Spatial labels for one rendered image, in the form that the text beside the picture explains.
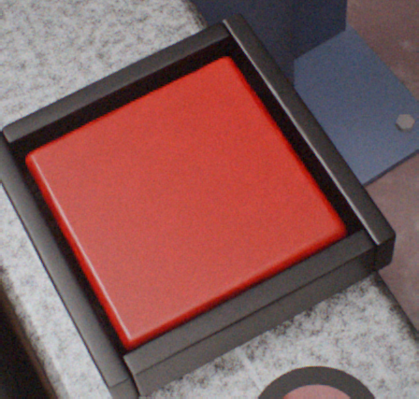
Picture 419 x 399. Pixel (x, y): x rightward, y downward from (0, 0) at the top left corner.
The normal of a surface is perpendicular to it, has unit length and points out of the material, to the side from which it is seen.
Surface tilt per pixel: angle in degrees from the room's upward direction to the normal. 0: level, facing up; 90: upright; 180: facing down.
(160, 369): 90
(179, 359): 90
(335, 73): 0
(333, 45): 0
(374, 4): 0
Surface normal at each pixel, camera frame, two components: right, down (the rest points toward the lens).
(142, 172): -0.07, -0.48
